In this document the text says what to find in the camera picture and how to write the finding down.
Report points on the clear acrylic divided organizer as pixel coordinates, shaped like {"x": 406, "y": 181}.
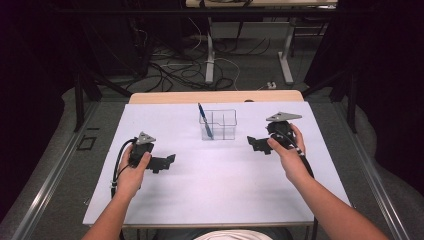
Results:
{"x": 221, "y": 125}

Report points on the person's left hand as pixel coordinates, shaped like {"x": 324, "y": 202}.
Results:
{"x": 131, "y": 178}

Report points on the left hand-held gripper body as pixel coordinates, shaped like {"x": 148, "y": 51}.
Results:
{"x": 141, "y": 150}

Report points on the person's right hand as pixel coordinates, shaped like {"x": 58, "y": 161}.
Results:
{"x": 293, "y": 163}

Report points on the white-legged desk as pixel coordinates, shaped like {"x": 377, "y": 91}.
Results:
{"x": 246, "y": 33}

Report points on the blue ballpoint pen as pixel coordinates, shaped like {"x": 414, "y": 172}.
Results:
{"x": 205, "y": 121}

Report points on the aluminium floor rail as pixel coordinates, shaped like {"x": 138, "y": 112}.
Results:
{"x": 376, "y": 180}
{"x": 50, "y": 186}

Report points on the person's white shirt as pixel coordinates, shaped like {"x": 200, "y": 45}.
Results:
{"x": 233, "y": 235}

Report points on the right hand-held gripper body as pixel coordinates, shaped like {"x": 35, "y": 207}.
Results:
{"x": 281, "y": 128}

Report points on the white table sheet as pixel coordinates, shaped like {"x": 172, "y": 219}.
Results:
{"x": 216, "y": 186}

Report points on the black metal stand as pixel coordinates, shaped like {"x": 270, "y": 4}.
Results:
{"x": 93, "y": 90}
{"x": 336, "y": 90}

